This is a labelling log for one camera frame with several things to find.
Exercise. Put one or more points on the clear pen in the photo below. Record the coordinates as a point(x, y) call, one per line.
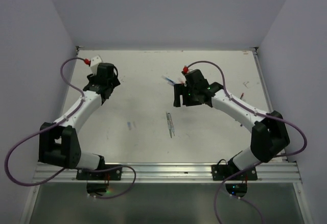
point(172, 124)

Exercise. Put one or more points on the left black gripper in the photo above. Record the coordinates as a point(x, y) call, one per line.
point(114, 81)

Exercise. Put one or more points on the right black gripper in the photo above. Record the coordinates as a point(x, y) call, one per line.
point(179, 89)

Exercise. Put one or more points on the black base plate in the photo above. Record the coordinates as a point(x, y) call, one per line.
point(107, 172)
point(224, 169)

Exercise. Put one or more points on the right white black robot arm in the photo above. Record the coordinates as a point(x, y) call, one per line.
point(269, 135)

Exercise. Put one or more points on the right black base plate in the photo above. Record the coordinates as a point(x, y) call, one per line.
point(224, 169)

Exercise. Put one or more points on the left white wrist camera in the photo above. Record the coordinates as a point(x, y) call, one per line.
point(94, 63)

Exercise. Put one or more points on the aluminium mounting rail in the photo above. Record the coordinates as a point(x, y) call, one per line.
point(279, 172)

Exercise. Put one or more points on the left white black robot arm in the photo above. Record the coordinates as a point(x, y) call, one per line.
point(58, 141)

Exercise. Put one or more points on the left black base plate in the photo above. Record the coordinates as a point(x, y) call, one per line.
point(107, 172)

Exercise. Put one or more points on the grey pen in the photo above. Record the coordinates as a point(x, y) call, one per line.
point(169, 124)

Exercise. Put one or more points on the blue pen leftmost pile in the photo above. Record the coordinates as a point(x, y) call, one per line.
point(169, 81)

